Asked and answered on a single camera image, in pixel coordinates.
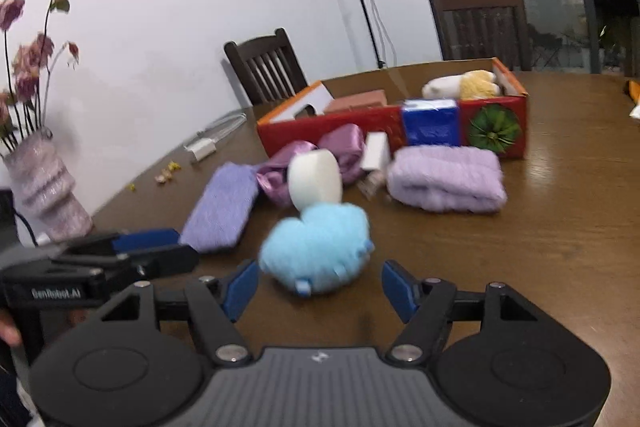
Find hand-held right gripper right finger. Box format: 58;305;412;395
381;259;545;365

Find brown box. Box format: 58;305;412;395
324;89;390;114

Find light purple towel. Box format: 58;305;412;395
387;145;507;214

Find pink satin cloth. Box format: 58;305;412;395
256;124;368;208

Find small white box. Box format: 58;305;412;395
361;132;391;172

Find black cable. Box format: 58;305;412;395
13;208;46;249

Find light blue plush toy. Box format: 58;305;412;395
258;202;375;297

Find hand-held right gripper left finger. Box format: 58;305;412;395
95;259;261;368

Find blue carton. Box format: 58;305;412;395
402;99;461;146

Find white foam roll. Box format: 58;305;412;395
287;148;344;211

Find orange and white item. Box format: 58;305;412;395
622;79;640;122

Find red cardboard box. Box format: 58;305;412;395
256;57;529;162

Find white and yellow plush toy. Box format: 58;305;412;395
421;70;501;101

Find yellow crumbs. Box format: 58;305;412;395
128;161;181;192

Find person's left hand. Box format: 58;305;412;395
0;308;22;348

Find clear snack packet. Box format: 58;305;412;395
357;169;388;200

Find white charger with cable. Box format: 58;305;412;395
184;113;247;164

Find dark wooden chair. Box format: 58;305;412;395
223;28;309;106
431;0;533;72

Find ribbed pink vase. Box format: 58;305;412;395
2;129;93;243

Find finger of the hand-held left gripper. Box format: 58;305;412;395
50;244;201;282
65;229;182;259

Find purple fuzzy cloth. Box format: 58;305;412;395
179;163;261;254

